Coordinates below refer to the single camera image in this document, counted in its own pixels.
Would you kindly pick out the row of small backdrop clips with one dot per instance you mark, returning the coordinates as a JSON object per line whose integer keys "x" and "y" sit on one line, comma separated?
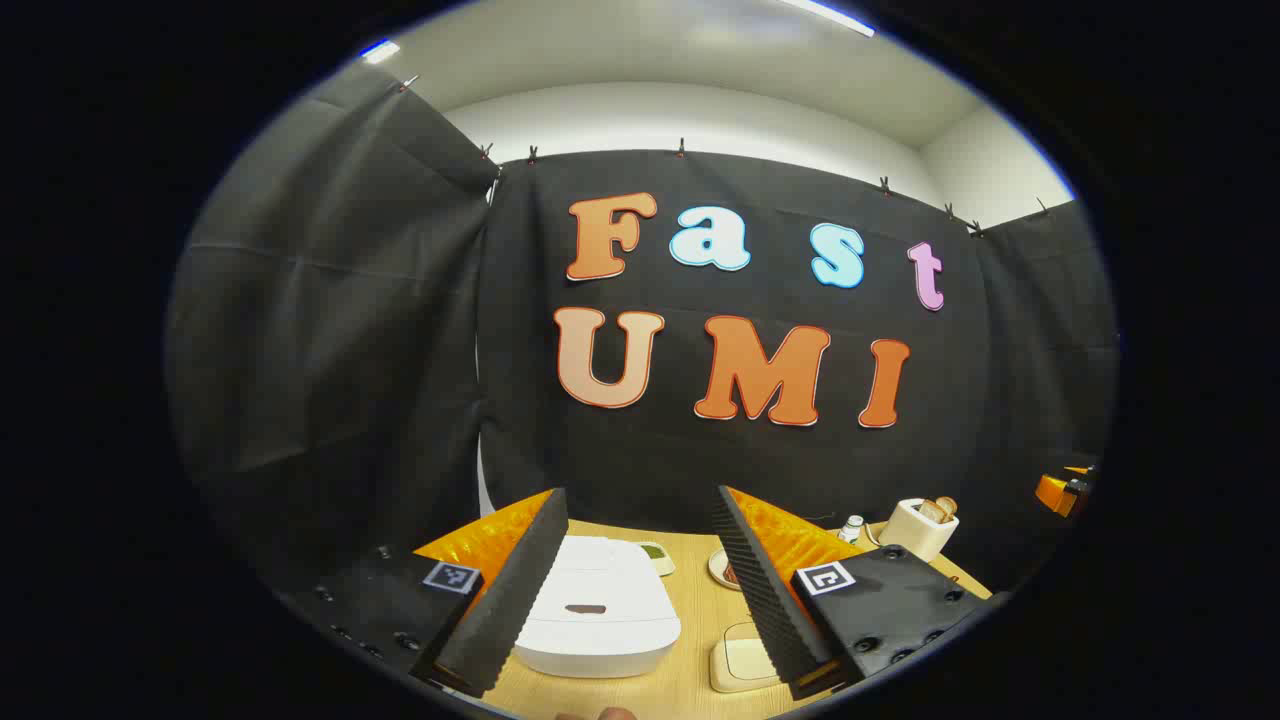
{"x": 681, "y": 148}

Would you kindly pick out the white toaster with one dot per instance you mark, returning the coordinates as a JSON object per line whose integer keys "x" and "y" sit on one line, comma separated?
{"x": 915, "y": 540}

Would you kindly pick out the white drink bottle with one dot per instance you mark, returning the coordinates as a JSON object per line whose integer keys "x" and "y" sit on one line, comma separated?
{"x": 851, "y": 529}

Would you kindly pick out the ceiling light strip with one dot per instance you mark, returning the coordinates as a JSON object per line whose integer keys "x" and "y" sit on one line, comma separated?
{"x": 380, "y": 51}
{"x": 830, "y": 16}

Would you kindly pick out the black backdrop cloth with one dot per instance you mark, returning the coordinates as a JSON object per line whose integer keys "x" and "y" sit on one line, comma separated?
{"x": 400, "y": 300}

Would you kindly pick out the white round plate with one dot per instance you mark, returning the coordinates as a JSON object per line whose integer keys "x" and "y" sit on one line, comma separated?
{"x": 718, "y": 568}

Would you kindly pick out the red meat patty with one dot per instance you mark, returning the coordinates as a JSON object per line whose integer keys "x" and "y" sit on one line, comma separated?
{"x": 730, "y": 574}

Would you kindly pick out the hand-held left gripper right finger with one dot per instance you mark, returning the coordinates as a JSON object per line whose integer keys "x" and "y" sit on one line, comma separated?
{"x": 765, "y": 600}

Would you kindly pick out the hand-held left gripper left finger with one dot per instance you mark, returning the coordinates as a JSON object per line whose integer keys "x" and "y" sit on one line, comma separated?
{"x": 505, "y": 600}

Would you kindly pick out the toast bread slice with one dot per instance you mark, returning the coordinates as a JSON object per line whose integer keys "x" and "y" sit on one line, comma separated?
{"x": 948, "y": 506}
{"x": 932, "y": 511}

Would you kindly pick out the white rice cooker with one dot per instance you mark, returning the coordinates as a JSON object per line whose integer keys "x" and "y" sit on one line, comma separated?
{"x": 610, "y": 590}

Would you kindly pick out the white divided sauce dish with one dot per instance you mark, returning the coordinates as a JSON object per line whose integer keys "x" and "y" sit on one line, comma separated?
{"x": 655, "y": 556}

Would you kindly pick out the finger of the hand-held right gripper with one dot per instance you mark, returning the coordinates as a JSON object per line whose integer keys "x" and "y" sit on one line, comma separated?
{"x": 1052, "y": 492}

